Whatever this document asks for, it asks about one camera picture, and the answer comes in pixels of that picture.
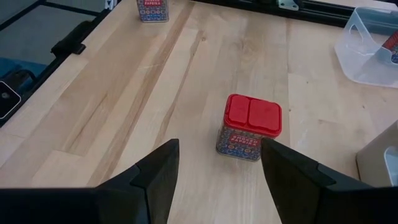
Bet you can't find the clear plastic bin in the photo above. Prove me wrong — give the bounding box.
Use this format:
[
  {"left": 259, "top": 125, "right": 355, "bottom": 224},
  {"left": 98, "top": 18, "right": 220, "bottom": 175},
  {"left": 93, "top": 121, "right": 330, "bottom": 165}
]
[{"left": 334, "top": 6, "right": 398, "bottom": 89}]

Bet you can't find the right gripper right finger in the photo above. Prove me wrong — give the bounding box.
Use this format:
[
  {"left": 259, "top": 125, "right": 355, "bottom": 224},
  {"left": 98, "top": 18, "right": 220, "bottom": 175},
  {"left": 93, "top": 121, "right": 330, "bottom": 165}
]
[{"left": 260, "top": 138, "right": 398, "bottom": 224}]

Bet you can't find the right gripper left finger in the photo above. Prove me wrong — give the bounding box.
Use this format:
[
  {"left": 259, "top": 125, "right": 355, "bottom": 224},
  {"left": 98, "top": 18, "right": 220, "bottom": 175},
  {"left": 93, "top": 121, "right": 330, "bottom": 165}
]
[{"left": 0, "top": 139, "right": 180, "bottom": 224}]

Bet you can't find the red-lidded paprika tin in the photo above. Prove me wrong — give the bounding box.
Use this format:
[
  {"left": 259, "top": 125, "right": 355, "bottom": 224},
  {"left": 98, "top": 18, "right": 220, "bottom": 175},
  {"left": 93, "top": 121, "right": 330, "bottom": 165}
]
[
  {"left": 136, "top": 0, "right": 170, "bottom": 24},
  {"left": 216, "top": 93, "right": 283, "bottom": 162},
  {"left": 374, "top": 29, "right": 398, "bottom": 65}
]

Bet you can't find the black silver-rimmed depth camera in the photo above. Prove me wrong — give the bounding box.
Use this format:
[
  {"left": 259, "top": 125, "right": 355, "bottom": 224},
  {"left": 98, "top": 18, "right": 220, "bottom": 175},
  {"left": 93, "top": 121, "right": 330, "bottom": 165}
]
[{"left": 0, "top": 80, "right": 22, "bottom": 121}]

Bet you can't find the grey plastic bin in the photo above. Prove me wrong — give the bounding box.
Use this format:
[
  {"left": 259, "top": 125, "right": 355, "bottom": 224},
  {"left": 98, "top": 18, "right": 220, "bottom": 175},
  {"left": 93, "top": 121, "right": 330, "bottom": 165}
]
[{"left": 356, "top": 119, "right": 398, "bottom": 188}]

